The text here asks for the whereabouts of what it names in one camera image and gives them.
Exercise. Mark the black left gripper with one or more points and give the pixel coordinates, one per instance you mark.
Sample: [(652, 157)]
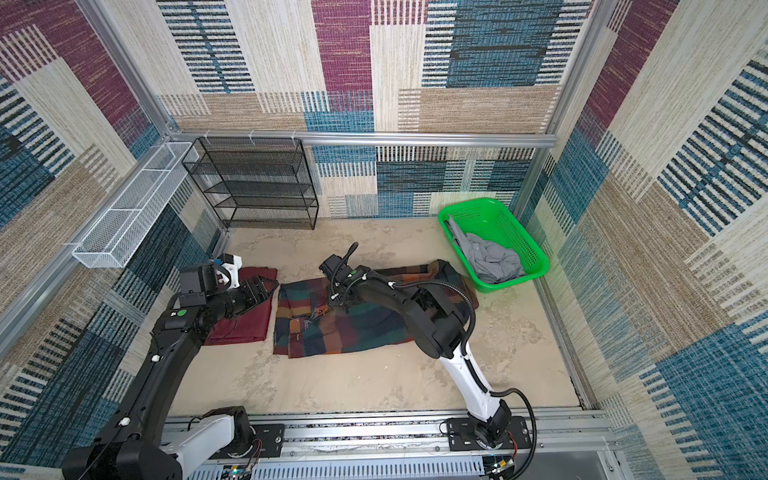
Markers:
[(260, 294)]

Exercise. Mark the multicolour plaid long sleeve shirt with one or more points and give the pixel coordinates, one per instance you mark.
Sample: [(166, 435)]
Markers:
[(306, 325)]

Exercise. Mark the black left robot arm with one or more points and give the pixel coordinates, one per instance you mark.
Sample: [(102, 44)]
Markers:
[(130, 446)]

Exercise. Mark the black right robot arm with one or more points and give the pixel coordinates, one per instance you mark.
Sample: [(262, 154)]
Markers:
[(439, 315)]

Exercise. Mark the folded maroon shirt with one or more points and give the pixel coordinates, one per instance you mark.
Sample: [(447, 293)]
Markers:
[(251, 326)]

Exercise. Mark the grey shirt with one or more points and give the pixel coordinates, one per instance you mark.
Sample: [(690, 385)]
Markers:
[(491, 262)]

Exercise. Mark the green plastic laundry basket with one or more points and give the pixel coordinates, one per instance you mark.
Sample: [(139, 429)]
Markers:
[(491, 220)]

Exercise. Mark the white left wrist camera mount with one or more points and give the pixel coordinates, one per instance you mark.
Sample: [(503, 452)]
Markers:
[(227, 268)]

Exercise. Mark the black wire mesh shelf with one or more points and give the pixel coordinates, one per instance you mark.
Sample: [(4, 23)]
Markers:
[(255, 182)]

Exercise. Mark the white wire mesh tray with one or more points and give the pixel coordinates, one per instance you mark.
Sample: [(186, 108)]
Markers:
[(117, 234)]

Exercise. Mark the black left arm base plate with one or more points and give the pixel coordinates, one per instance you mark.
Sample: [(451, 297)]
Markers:
[(259, 441)]

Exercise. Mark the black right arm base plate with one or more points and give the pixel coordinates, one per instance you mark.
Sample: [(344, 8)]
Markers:
[(462, 435)]

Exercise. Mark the aluminium front rail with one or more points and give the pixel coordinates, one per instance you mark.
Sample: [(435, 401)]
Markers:
[(571, 444)]

